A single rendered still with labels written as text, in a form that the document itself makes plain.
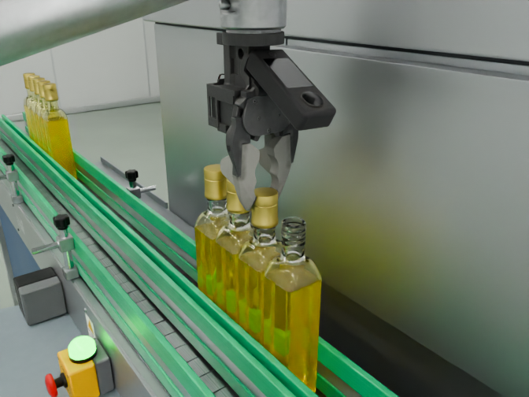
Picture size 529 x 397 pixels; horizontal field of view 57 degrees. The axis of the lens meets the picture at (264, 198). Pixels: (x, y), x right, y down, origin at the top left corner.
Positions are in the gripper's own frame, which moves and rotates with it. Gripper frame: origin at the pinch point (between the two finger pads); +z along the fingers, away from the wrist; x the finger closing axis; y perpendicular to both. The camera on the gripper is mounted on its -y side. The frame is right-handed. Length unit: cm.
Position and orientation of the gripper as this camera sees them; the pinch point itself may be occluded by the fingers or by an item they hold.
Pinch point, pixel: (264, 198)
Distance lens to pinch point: 62.2
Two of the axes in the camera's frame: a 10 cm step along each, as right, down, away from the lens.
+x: -8.0, 2.4, -5.6
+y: -6.0, -3.1, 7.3
